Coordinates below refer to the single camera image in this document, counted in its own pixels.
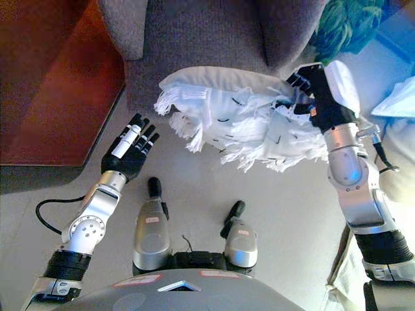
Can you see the brown wooden cabinet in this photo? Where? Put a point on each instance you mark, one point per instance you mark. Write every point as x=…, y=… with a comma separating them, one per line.
x=55, y=97

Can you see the grey fabric armchair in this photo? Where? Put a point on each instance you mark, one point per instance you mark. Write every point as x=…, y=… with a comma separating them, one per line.
x=210, y=39

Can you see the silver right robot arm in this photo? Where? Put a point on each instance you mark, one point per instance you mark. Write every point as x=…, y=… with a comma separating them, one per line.
x=360, y=188

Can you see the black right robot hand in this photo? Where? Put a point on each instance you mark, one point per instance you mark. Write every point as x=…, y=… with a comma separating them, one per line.
x=330, y=103

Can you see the white fringed pillow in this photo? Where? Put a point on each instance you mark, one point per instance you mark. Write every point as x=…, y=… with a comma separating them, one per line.
x=246, y=129

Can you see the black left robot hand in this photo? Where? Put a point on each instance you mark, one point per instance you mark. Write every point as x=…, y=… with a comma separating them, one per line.
x=128, y=158

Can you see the green potted plant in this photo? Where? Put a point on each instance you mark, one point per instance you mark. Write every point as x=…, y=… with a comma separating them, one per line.
x=347, y=26

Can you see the grey robot torso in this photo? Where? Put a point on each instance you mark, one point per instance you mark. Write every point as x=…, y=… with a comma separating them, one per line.
x=175, y=298

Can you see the black robot pelvis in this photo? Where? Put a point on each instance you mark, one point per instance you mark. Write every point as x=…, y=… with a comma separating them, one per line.
x=197, y=259

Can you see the light blue bed pillow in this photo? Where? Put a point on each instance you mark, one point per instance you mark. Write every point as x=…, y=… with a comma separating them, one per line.
x=395, y=100

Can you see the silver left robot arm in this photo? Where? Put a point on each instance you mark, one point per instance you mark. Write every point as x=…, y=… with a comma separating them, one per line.
x=87, y=226

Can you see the cream blanket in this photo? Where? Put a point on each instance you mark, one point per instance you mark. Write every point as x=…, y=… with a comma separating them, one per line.
x=343, y=275

